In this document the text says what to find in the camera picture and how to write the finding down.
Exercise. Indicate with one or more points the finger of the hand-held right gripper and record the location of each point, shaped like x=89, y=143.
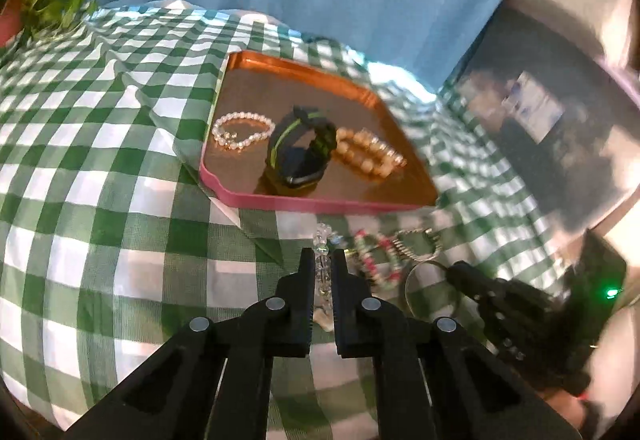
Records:
x=470, y=277

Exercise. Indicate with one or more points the black green smart watch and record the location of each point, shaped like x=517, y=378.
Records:
x=300, y=165

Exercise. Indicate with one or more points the green checkered tablecloth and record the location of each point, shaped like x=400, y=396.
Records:
x=100, y=169

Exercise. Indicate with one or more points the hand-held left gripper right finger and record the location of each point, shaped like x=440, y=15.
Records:
x=344, y=282

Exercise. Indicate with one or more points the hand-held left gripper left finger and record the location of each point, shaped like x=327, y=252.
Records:
x=302, y=282

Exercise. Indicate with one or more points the orange metal tray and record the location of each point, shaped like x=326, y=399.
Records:
x=260, y=84

